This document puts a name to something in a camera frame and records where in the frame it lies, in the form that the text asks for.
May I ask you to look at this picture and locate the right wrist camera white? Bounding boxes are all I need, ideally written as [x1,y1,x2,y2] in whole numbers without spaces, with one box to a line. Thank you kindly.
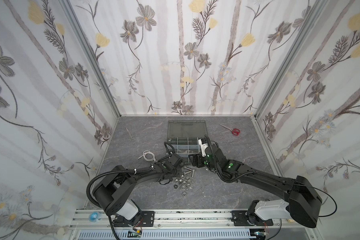
[198,138,209,157]

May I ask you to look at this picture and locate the white coiled usb cable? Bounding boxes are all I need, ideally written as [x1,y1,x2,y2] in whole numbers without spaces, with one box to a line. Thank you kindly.
[137,150,156,163]

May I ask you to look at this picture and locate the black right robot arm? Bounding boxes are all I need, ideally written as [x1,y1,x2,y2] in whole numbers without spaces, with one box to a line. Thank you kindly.
[190,136,323,229]

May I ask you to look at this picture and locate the red handled scissors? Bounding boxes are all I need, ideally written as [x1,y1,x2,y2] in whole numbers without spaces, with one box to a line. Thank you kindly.
[219,124,241,136]

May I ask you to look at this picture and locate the aluminium mounting rail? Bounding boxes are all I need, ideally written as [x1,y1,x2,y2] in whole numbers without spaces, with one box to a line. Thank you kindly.
[69,209,312,233]

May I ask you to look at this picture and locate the grey plastic organizer box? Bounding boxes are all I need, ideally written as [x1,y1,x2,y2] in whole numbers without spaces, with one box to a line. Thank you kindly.
[167,120,208,165]

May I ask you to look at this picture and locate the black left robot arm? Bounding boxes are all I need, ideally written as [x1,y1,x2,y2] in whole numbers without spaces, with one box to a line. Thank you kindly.
[86,142,184,240]

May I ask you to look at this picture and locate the white perforated cable duct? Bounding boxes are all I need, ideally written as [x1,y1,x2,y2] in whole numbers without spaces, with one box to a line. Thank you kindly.
[77,229,253,240]

